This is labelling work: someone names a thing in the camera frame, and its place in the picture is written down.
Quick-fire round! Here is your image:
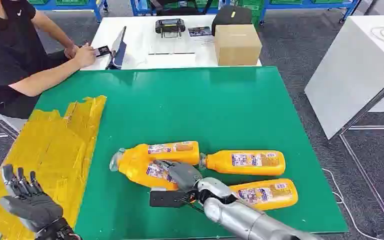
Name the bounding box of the person's right hand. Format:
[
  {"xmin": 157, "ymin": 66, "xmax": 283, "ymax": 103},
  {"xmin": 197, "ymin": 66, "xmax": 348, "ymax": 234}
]
[{"xmin": 74, "ymin": 44, "xmax": 97, "ymax": 69}]

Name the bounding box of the person's left hand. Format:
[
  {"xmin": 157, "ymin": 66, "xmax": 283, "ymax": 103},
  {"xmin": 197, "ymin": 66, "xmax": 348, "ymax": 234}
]
[{"xmin": 64, "ymin": 44, "xmax": 80, "ymax": 60}]

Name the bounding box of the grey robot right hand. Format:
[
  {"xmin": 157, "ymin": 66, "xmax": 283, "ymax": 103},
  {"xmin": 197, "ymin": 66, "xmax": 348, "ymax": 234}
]
[{"xmin": 153, "ymin": 159, "xmax": 203, "ymax": 193}]

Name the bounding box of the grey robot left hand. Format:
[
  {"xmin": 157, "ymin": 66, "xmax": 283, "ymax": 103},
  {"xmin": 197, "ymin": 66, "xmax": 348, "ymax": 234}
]
[{"xmin": 0, "ymin": 164, "xmax": 64, "ymax": 233}]

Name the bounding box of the orange drink bottle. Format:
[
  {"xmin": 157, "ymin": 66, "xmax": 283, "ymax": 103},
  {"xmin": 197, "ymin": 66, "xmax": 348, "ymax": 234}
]
[
  {"xmin": 147, "ymin": 141, "xmax": 201, "ymax": 166},
  {"xmin": 109, "ymin": 145, "xmax": 180, "ymax": 192},
  {"xmin": 198, "ymin": 149, "xmax": 286, "ymax": 177},
  {"xmin": 230, "ymin": 178, "xmax": 299, "ymax": 212}
]

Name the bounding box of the black smartphone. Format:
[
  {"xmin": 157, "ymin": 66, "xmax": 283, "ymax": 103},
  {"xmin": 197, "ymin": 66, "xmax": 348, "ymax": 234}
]
[{"xmin": 94, "ymin": 45, "xmax": 112, "ymax": 58}]

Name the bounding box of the tablet with blue cover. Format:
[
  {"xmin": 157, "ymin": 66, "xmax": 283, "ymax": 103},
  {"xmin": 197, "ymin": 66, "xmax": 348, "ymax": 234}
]
[{"xmin": 105, "ymin": 25, "xmax": 128, "ymax": 70}]

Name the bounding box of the blue metal rack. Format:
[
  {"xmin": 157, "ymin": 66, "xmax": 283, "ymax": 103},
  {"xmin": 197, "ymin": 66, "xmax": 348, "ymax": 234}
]
[
  {"xmin": 129, "ymin": 0, "xmax": 231, "ymax": 17},
  {"xmin": 259, "ymin": 0, "xmax": 362, "ymax": 26},
  {"xmin": 29, "ymin": 0, "xmax": 109, "ymax": 23}
]

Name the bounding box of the white table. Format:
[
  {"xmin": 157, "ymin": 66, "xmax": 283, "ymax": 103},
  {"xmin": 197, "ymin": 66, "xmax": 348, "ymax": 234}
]
[{"xmin": 80, "ymin": 14, "xmax": 262, "ymax": 71}]

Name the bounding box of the yellow plastic sheet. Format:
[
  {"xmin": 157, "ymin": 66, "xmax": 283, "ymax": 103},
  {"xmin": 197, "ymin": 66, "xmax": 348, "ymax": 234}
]
[{"xmin": 0, "ymin": 95, "xmax": 108, "ymax": 240}]

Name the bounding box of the person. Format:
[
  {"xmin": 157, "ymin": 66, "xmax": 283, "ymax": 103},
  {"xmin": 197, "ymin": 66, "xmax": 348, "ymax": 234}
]
[{"xmin": 0, "ymin": 0, "xmax": 97, "ymax": 120}]

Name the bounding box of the green table mat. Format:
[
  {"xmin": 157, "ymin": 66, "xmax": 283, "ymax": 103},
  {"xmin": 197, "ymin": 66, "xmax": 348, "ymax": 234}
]
[{"xmin": 34, "ymin": 66, "xmax": 349, "ymax": 240}]

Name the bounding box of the black handheld controller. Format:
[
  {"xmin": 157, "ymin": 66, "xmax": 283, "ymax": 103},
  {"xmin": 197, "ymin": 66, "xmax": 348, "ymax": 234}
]
[{"xmin": 154, "ymin": 18, "xmax": 186, "ymax": 39}]

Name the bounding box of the printed booklet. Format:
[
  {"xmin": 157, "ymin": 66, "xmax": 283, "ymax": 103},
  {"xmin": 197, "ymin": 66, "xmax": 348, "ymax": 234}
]
[{"xmin": 187, "ymin": 26, "xmax": 215, "ymax": 44}]

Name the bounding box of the brown cardboard box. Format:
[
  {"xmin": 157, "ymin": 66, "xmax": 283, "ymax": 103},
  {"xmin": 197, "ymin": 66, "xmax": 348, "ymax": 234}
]
[{"xmin": 214, "ymin": 24, "xmax": 263, "ymax": 66}]

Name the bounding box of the black bag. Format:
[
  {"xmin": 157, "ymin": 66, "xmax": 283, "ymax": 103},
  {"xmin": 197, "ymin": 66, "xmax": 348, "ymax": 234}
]
[{"xmin": 211, "ymin": 4, "xmax": 253, "ymax": 37}]

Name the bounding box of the green plastic crate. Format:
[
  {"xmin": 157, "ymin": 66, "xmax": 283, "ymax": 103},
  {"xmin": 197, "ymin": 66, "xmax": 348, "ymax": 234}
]
[{"xmin": 238, "ymin": 0, "xmax": 266, "ymax": 27}]

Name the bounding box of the white side cabinet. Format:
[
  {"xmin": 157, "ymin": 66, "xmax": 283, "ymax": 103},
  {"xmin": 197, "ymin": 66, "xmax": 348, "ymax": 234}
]
[{"xmin": 304, "ymin": 14, "xmax": 384, "ymax": 140}]

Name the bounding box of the dark right wrist camera box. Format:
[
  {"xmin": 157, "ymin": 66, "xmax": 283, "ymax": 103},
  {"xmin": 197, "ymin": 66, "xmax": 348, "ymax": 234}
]
[{"xmin": 149, "ymin": 190, "xmax": 194, "ymax": 209}]

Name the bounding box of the white floor cable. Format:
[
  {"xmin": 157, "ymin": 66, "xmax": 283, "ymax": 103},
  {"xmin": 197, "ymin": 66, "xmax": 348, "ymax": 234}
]
[{"xmin": 322, "ymin": 168, "xmax": 383, "ymax": 240}]

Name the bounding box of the grey metal frame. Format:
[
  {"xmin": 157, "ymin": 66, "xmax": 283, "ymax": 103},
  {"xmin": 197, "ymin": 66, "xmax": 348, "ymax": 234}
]
[{"xmin": 339, "ymin": 59, "xmax": 384, "ymax": 229}]

